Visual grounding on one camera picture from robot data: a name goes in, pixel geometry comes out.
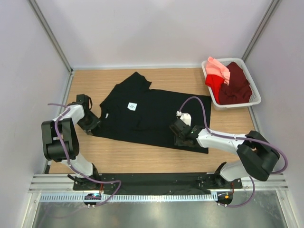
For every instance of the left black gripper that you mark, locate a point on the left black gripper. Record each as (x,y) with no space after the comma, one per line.
(87,128)

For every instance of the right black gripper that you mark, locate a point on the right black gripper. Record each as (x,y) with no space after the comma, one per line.
(178,142)

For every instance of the black t shirt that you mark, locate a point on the black t shirt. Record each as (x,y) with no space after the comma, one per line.
(133,112)

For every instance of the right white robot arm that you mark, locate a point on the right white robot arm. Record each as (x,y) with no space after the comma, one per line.
(256,157)

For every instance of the red t shirt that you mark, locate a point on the red t shirt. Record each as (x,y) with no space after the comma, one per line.
(214,82)

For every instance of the maroon t shirt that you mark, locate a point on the maroon t shirt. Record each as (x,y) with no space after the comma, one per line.
(238,91)

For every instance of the pink t shirt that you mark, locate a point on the pink t shirt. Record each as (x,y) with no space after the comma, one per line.
(214,67)

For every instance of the white plastic basket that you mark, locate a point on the white plastic basket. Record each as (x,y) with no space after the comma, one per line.
(255,97)

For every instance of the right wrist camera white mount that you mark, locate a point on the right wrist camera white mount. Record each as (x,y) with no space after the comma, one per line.
(185,117)

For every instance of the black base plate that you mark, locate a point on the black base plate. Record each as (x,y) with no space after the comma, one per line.
(155,183)

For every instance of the aluminium front rail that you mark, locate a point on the aluminium front rail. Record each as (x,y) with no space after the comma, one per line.
(51,183)

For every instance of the white slotted cable duct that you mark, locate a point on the white slotted cable duct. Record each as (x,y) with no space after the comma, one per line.
(94,198)

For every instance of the left aluminium frame post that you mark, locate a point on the left aluminium frame post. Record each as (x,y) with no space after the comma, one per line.
(46,27)

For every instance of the aluminium frame post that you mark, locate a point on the aluminium frame post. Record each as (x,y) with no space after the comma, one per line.
(46,27)
(270,11)

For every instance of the right aluminium frame post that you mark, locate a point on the right aluminium frame post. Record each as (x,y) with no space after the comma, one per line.
(270,11)

